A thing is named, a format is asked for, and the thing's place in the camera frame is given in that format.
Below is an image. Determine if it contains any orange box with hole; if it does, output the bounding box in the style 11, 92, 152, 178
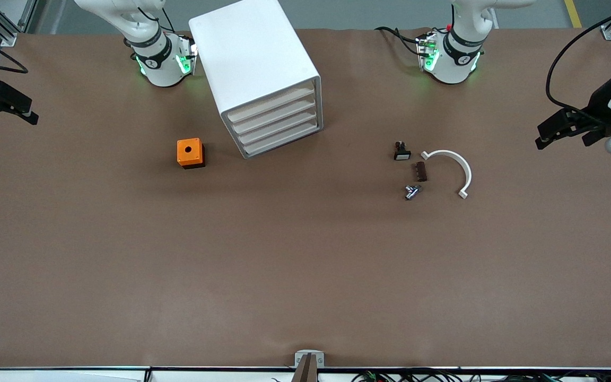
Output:
177, 138, 206, 169

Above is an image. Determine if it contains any brown mount bar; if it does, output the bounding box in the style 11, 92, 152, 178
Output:
291, 354, 319, 382

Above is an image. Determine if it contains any grey metal mount bracket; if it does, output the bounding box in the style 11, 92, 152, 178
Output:
294, 350, 325, 368

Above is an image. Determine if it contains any black base cable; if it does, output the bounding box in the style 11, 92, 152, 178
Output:
374, 25, 424, 56

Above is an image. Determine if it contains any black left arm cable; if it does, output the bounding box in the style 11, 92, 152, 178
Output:
546, 0, 611, 115

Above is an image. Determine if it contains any white curved plastic arc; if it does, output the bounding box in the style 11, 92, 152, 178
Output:
421, 150, 473, 199

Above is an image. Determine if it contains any black cable bundle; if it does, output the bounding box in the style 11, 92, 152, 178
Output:
271, 369, 611, 382

